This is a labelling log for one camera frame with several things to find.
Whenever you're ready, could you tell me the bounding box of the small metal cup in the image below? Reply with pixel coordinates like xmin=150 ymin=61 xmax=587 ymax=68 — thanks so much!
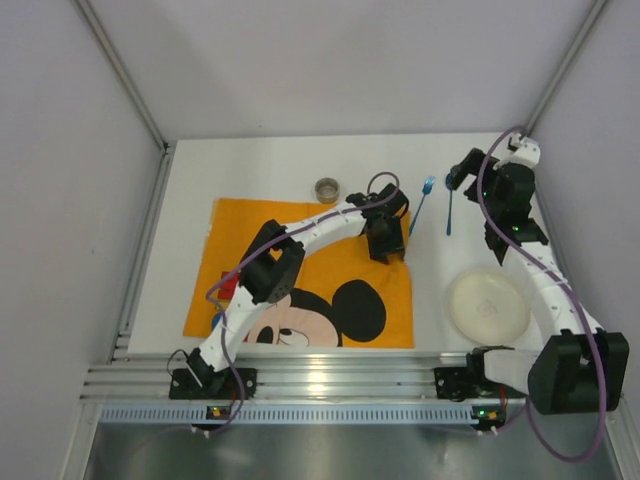
xmin=314 ymin=177 xmax=340 ymax=204

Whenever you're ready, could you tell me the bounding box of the orange Mickey Mouse placemat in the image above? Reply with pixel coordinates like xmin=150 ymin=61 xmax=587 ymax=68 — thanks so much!
xmin=183 ymin=191 xmax=414 ymax=349

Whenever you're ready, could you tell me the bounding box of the white round plate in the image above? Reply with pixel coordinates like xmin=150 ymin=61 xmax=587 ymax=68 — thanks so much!
xmin=447 ymin=269 xmax=531 ymax=346

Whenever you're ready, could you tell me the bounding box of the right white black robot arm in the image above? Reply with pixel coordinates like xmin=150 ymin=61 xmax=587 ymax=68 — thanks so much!
xmin=449 ymin=143 xmax=630 ymax=415

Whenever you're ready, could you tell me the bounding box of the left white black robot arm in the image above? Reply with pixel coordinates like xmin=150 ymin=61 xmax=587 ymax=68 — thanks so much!
xmin=187 ymin=184 xmax=409 ymax=394

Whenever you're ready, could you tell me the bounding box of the blue metallic spoon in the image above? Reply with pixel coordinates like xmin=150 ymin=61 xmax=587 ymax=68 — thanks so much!
xmin=445 ymin=173 xmax=454 ymax=236

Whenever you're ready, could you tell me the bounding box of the blue metallic fork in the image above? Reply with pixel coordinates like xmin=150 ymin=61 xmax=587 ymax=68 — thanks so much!
xmin=409 ymin=175 xmax=436 ymax=235

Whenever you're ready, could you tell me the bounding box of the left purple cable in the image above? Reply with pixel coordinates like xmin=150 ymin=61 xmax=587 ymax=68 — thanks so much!
xmin=206 ymin=171 xmax=401 ymax=435

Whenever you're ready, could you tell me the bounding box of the purple cable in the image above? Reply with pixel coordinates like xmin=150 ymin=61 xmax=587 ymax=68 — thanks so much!
xmin=477 ymin=124 xmax=610 ymax=461
xmin=206 ymin=171 xmax=401 ymax=435

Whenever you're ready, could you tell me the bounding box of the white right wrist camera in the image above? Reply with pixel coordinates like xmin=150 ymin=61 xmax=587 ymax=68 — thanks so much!
xmin=505 ymin=133 xmax=541 ymax=170

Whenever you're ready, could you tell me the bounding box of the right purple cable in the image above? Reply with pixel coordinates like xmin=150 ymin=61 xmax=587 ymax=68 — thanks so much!
xmin=477 ymin=124 xmax=610 ymax=461

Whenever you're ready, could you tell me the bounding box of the aluminium mounting rail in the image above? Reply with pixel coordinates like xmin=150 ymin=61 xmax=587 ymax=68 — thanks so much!
xmin=80 ymin=352 xmax=466 ymax=402

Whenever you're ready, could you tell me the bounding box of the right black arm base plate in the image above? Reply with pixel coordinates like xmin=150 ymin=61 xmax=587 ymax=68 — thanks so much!
xmin=433 ymin=367 xmax=525 ymax=402

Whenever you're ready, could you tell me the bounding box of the right aluminium frame post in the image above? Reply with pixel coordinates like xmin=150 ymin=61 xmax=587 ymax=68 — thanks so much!
xmin=524 ymin=0 xmax=611 ymax=137

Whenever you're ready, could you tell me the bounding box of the aluminium frame post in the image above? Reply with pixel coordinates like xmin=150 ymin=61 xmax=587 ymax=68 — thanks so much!
xmin=71 ymin=0 xmax=169 ymax=153
xmin=524 ymin=0 xmax=611 ymax=137

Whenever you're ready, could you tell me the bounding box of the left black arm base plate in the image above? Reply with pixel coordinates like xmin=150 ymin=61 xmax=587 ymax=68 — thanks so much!
xmin=168 ymin=368 xmax=242 ymax=400

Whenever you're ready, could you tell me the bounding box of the perforated grey cable duct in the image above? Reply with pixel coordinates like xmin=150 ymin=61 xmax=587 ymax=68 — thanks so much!
xmin=100 ymin=404 xmax=505 ymax=426

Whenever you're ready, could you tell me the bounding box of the left aluminium frame post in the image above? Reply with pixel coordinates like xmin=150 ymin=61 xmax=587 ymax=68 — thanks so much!
xmin=71 ymin=0 xmax=169 ymax=153

